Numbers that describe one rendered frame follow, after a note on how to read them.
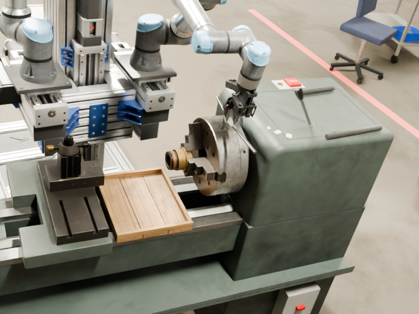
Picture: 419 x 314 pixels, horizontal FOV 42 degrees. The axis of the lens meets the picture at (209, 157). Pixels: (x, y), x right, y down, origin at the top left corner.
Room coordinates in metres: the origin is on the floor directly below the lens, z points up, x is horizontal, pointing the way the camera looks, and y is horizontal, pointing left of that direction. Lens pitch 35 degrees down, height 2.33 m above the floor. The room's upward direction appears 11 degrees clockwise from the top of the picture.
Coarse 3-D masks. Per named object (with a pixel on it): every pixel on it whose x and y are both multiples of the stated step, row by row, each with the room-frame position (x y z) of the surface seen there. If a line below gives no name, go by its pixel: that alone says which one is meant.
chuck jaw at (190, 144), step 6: (198, 120) 1.83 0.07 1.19; (192, 126) 1.78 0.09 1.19; (198, 126) 1.79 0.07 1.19; (192, 132) 1.77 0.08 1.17; (198, 132) 1.78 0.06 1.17; (186, 138) 1.77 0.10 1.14; (192, 138) 1.76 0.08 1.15; (198, 138) 1.77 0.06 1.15; (186, 144) 1.74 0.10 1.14; (192, 144) 1.75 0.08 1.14; (198, 144) 1.76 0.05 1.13; (186, 150) 1.72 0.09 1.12
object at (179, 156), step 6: (174, 150) 1.71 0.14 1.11; (180, 150) 1.71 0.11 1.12; (168, 156) 1.72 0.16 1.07; (174, 156) 1.67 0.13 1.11; (180, 156) 1.68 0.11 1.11; (186, 156) 1.69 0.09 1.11; (192, 156) 1.71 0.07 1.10; (168, 162) 1.71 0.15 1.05; (174, 162) 1.66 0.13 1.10; (180, 162) 1.67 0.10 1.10; (186, 162) 1.68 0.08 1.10; (168, 168) 1.67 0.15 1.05; (174, 168) 1.66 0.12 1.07; (180, 168) 1.67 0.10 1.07; (186, 168) 1.68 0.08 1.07
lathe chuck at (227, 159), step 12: (204, 120) 1.79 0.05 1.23; (216, 120) 1.79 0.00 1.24; (204, 132) 1.77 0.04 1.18; (216, 132) 1.72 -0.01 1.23; (228, 132) 1.74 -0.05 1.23; (204, 144) 1.76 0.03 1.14; (216, 144) 1.68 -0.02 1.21; (228, 144) 1.69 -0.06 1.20; (216, 156) 1.66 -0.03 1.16; (228, 156) 1.66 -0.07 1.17; (240, 156) 1.68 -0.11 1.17; (216, 168) 1.64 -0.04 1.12; (228, 168) 1.64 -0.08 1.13; (240, 168) 1.67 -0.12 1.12; (204, 180) 1.71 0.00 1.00; (228, 180) 1.64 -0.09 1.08; (204, 192) 1.69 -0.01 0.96; (216, 192) 1.64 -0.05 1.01; (228, 192) 1.68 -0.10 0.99
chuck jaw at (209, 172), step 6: (192, 162) 1.67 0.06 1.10; (198, 162) 1.68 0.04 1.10; (204, 162) 1.69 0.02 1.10; (192, 168) 1.67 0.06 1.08; (198, 168) 1.65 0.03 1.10; (204, 168) 1.64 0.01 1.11; (210, 168) 1.65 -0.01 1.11; (198, 174) 1.65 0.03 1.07; (204, 174) 1.64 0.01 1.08; (210, 174) 1.63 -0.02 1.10; (216, 174) 1.64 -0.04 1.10; (222, 174) 1.63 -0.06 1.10; (210, 180) 1.63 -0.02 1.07; (216, 180) 1.63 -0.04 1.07; (222, 180) 1.63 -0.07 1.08
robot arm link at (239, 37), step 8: (232, 32) 1.70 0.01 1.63; (240, 32) 1.72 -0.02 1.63; (248, 32) 1.73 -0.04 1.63; (232, 40) 1.68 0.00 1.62; (240, 40) 1.69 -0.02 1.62; (248, 40) 1.69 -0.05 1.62; (256, 40) 1.71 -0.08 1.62; (232, 48) 1.67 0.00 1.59; (240, 48) 1.68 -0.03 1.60; (240, 56) 1.68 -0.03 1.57
